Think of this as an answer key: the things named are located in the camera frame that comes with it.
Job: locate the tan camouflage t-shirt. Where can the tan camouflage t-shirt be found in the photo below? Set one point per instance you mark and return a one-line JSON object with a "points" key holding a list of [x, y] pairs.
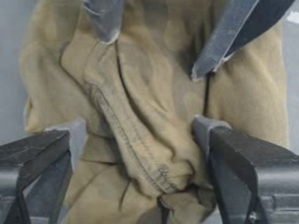
{"points": [[155, 116]]}

